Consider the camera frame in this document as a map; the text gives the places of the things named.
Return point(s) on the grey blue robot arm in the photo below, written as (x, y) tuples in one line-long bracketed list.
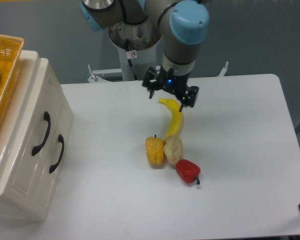
[(183, 25)]

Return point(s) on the cream toy garlic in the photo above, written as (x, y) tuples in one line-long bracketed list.
[(173, 149)]

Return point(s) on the yellow woven basket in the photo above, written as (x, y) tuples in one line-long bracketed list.
[(10, 50)]

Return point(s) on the red toy bell pepper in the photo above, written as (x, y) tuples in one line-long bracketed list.
[(188, 171)]

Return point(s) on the yellow toy banana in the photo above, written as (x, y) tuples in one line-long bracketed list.
[(176, 116)]

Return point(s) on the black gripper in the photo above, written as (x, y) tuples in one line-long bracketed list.
[(171, 83)]

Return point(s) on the white right clamp bracket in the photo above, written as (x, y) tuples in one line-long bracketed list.
[(224, 70)]

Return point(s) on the yellow toy bell pepper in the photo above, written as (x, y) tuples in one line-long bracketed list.
[(155, 151)]

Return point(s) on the white drawer cabinet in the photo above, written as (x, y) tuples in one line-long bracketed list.
[(13, 204)]

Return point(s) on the black top drawer handle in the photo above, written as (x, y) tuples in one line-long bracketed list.
[(37, 148)]

